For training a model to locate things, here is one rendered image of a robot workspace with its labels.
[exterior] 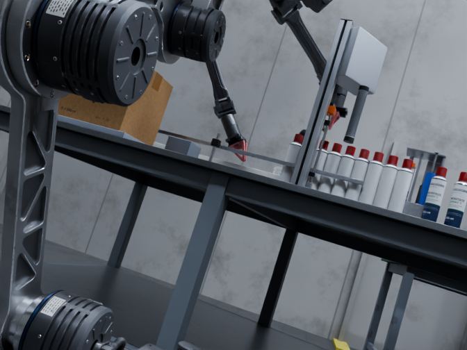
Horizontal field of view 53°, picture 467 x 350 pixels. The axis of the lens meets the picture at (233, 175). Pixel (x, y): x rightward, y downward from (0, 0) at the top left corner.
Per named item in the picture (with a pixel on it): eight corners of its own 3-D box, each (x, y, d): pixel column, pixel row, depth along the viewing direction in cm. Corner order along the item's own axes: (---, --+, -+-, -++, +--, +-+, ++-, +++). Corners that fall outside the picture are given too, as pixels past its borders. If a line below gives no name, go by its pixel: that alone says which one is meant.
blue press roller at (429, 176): (423, 219, 169) (435, 176, 171) (424, 217, 166) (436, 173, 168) (414, 216, 171) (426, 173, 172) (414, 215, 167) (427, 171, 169)
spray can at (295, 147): (290, 187, 184) (305, 138, 186) (291, 185, 179) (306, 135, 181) (277, 183, 184) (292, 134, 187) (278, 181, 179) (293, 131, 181)
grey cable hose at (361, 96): (353, 144, 168) (369, 89, 170) (352, 142, 165) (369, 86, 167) (343, 142, 169) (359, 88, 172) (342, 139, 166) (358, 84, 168)
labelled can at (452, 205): (457, 232, 162) (472, 176, 164) (459, 231, 157) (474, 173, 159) (441, 228, 163) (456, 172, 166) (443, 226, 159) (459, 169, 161)
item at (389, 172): (386, 213, 170) (401, 160, 172) (386, 211, 165) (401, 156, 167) (372, 209, 172) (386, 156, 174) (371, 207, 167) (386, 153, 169)
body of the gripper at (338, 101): (323, 111, 205) (328, 96, 206) (347, 117, 202) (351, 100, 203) (322, 107, 199) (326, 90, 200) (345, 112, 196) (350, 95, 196)
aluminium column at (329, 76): (301, 198, 166) (353, 26, 173) (298, 196, 162) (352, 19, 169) (288, 196, 167) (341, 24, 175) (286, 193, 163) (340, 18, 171)
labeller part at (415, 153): (443, 164, 180) (443, 161, 180) (445, 157, 169) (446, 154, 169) (406, 155, 184) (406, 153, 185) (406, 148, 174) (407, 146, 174)
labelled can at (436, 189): (434, 226, 164) (449, 171, 167) (436, 224, 159) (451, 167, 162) (419, 222, 166) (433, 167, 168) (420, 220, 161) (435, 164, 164)
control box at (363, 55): (374, 94, 173) (388, 47, 176) (345, 75, 164) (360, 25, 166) (353, 96, 182) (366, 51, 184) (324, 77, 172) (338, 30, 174)
